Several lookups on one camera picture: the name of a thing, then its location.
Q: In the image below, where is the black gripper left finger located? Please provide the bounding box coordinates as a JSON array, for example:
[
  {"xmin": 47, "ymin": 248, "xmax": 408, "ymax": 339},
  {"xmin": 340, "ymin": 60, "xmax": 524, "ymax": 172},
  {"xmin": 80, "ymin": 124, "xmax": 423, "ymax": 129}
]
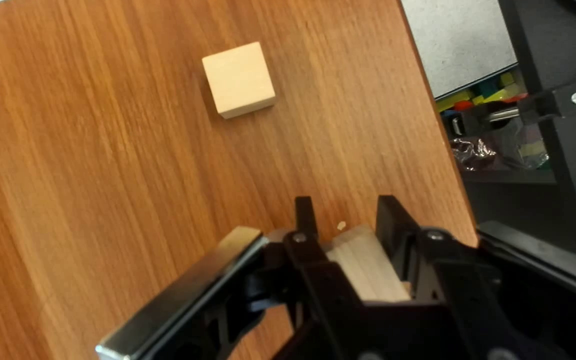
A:
[{"xmin": 280, "ymin": 194, "xmax": 371, "ymax": 335}]

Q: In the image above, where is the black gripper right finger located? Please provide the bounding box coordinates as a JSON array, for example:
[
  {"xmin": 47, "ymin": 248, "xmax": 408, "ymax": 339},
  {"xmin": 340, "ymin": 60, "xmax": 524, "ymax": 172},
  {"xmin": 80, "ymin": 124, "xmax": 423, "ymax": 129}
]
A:
[{"xmin": 374, "ymin": 194, "xmax": 524, "ymax": 349}]

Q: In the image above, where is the long rectangular wooden block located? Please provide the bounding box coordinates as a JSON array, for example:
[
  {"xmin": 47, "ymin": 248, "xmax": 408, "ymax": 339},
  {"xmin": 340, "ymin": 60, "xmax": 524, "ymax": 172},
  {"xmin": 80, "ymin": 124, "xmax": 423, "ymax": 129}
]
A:
[{"xmin": 324, "ymin": 224, "xmax": 414, "ymax": 305}]

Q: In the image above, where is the light wooden cube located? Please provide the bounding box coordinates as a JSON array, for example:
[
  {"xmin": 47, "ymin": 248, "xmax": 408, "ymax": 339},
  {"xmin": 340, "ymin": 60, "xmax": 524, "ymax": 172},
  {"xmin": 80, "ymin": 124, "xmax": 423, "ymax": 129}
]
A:
[{"xmin": 200, "ymin": 39, "xmax": 279, "ymax": 121}]

